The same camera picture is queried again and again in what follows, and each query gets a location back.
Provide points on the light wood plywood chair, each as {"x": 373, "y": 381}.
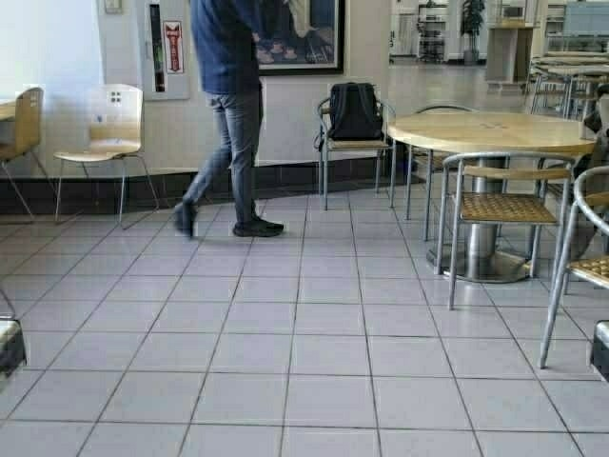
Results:
{"x": 115, "y": 126}

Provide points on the robot base right corner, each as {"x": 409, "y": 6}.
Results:
{"x": 599, "y": 353}

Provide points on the robot base left corner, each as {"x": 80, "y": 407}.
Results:
{"x": 13, "y": 347}

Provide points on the background tables and chairs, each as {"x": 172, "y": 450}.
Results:
{"x": 571, "y": 79}

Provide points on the metal chair holding backpack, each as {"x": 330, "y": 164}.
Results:
{"x": 328, "y": 145}

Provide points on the black backpack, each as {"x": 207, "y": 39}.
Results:
{"x": 354, "y": 113}

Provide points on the metal chair behind table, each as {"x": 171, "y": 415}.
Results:
{"x": 430, "y": 161}

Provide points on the white fire extinguisher cabinet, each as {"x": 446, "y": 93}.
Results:
{"x": 157, "y": 84}

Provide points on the round wooden table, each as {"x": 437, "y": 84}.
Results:
{"x": 484, "y": 131}

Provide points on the person in blue sweater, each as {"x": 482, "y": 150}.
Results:
{"x": 224, "y": 34}

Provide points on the metal wicker chair near table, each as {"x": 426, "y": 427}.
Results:
{"x": 485, "y": 191}

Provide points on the red arrow sign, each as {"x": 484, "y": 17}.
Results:
{"x": 173, "y": 36}

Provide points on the black shelf rack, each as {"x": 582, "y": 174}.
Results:
{"x": 431, "y": 26}

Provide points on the potted plant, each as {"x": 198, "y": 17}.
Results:
{"x": 471, "y": 23}

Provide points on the wooden counter kiosk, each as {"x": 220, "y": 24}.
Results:
{"x": 508, "y": 54}

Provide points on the metal wicker chair right edge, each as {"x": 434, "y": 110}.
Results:
{"x": 590, "y": 204}

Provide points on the wood chair at far left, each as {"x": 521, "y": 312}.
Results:
{"x": 27, "y": 113}

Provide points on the framed wall picture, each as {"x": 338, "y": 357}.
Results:
{"x": 309, "y": 40}

